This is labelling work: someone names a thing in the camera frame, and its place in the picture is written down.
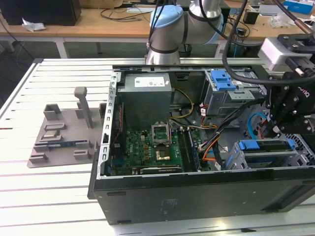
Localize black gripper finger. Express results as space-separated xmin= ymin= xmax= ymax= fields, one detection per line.
xmin=271 ymin=109 xmax=315 ymax=139
xmin=265 ymin=85 xmax=287 ymax=124

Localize grey drive cage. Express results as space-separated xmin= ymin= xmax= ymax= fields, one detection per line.
xmin=203 ymin=70 xmax=269 ymax=118

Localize hard disk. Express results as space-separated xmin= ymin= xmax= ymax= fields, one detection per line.
xmin=225 ymin=138 xmax=296 ymax=169

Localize blue wire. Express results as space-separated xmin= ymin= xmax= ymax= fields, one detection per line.
xmin=246 ymin=112 xmax=269 ymax=140

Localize white box with black insert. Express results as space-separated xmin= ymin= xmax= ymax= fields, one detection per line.
xmin=301 ymin=19 xmax=315 ymax=32

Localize yellow wire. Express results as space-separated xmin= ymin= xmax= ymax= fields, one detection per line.
xmin=169 ymin=88 xmax=195 ymax=123

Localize grey parts rack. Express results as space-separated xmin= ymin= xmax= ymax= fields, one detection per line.
xmin=26 ymin=87 xmax=108 ymax=170

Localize blue cardboard box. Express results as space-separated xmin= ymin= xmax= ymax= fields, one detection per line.
xmin=283 ymin=0 xmax=315 ymax=13

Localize black RAM slot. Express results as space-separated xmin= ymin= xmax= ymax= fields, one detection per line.
xmin=177 ymin=130 xmax=192 ymax=173

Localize blue RAM stick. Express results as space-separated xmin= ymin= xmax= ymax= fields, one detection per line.
xmin=46 ymin=141 xmax=76 ymax=149

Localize black open PC case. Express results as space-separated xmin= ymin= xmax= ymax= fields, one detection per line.
xmin=87 ymin=58 xmax=315 ymax=226

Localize crumpled white paper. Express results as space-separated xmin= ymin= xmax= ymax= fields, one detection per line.
xmin=21 ymin=17 xmax=47 ymax=33

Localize black wire bundle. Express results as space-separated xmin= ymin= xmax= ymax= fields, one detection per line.
xmin=198 ymin=98 xmax=266 ymax=151

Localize clear plastic bags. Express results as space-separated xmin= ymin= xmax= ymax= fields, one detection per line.
xmin=269 ymin=12 xmax=296 ymax=28

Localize orange wire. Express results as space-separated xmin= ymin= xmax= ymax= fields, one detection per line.
xmin=201 ymin=147 xmax=218 ymax=162

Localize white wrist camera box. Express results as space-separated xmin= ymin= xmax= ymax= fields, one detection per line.
xmin=257 ymin=36 xmax=298 ymax=72

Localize red and black wire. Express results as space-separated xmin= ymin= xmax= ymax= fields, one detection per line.
xmin=112 ymin=102 xmax=124 ymax=148

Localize CPU socket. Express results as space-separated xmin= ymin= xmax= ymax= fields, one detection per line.
xmin=155 ymin=147 xmax=172 ymax=162

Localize green motherboard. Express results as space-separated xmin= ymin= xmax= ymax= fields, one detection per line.
xmin=109 ymin=127 xmax=210 ymax=176

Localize thick black camera cable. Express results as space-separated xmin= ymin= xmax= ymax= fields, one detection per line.
xmin=222 ymin=0 xmax=274 ymax=87

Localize wooden desk with clutter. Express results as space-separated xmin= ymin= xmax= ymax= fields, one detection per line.
xmin=220 ymin=0 xmax=315 ymax=47

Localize installed RAM stick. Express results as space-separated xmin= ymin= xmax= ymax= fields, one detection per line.
xmin=188 ymin=129 xmax=201 ymax=172

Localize small black cube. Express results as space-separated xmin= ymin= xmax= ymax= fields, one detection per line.
xmin=243 ymin=9 xmax=260 ymax=25

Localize long wooden desk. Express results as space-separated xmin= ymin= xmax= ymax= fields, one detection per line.
xmin=0 ymin=6 xmax=153 ymax=59

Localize large black box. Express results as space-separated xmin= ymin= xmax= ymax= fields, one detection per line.
xmin=0 ymin=0 xmax=82 ymax=27

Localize blue drive latch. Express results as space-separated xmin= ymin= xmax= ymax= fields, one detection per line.
xmin=211 ymin=70 xmax=235 ymax=91

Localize metal socket cover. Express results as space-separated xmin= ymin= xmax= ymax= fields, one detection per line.
xmin=150 ymin=121 xmax=172 ymax=148

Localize grey disk bay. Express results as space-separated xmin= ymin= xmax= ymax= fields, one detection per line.
xmin=223 ymin=138 xmax=310 ymax=171

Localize grey flat tray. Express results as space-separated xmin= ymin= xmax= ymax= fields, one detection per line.
xmin=258 ymin=4 xmax=284 ymax=17

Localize CPU chip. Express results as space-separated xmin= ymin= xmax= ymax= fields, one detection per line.
xmin=42 ymin=130 xmax=61 ymax=140

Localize black graphics card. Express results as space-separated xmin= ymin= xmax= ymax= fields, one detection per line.
xmin=132 ymin=165 xmax=184 ymax=176

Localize grey power supply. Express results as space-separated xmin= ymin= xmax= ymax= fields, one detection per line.
xmin=117 ymin=73 xmax=173 ymax=130

